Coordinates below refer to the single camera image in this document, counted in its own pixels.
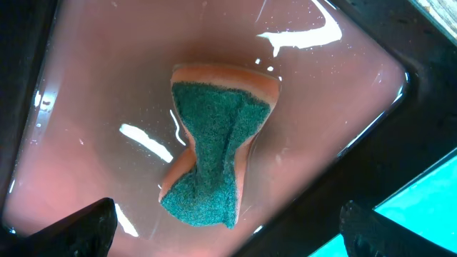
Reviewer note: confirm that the teal plastic tray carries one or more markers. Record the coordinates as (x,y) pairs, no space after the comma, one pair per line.
(426,206)

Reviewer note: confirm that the dark red tray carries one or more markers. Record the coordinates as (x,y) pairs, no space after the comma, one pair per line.
(367,102)

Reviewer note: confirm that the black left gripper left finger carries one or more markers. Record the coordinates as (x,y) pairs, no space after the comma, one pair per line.
(88,232)

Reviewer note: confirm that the red green sponge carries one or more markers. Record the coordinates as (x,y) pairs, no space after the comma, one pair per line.
(222,108)

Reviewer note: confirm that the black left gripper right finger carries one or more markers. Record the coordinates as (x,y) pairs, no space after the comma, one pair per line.
(367,233)

